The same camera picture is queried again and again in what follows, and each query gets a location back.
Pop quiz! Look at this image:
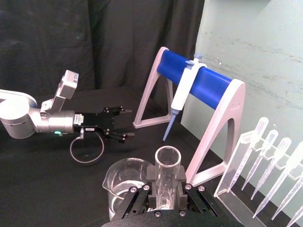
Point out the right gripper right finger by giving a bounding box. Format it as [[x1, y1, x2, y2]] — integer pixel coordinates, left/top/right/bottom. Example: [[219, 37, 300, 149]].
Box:
[[177, 166, 228, 218]]

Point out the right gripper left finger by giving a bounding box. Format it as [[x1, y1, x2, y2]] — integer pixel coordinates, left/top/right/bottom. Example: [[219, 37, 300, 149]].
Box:
[[114, 166, 158, 221]]

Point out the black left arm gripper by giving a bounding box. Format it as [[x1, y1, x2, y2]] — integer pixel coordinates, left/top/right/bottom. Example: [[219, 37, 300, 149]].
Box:
[[73, 105, 135, 144]]

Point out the clear glass cylinder tube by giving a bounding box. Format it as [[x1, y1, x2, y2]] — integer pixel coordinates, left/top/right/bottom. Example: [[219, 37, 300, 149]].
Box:
[[155, 146, 182, 211]]

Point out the clear glass beaker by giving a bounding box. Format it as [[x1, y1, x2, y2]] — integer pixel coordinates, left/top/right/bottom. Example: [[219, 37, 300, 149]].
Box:
[[102, 157, 155, 220]]

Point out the clear acrylic pipette rack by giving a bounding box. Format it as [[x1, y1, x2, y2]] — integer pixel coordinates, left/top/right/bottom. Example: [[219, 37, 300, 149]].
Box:
[[214, 132, 303, 227]]

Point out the clear plastic transfer pipette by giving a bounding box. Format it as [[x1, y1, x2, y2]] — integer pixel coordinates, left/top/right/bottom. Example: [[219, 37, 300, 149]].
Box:
[[250, 137, 292, 201], [241, 129, 279, 192], [252, 141, 303, 219], [228, 117, 269, 191], [271, 176, 303, 220], [286, 205, 303, 227]]

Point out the white pipette with blue tip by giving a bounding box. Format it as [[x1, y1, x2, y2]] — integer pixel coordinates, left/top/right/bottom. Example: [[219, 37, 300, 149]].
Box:
[[162, 53, 207, 143]]

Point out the black table cloth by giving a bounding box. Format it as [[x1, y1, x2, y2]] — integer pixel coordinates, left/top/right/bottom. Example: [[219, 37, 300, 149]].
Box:
[[0, 86, 303, 227]]

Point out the black backdrop cloth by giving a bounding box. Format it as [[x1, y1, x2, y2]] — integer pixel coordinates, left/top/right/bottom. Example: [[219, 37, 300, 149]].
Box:
[[0, 0, 205, 112]]

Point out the grey pipette stand blue bar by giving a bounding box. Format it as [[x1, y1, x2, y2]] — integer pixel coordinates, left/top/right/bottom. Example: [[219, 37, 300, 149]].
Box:
[[133, 46, 246, 187]]

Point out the thin dark gripper cable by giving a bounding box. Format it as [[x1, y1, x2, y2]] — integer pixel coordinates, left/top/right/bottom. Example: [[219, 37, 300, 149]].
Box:
[[70, 128, 105, 166]]

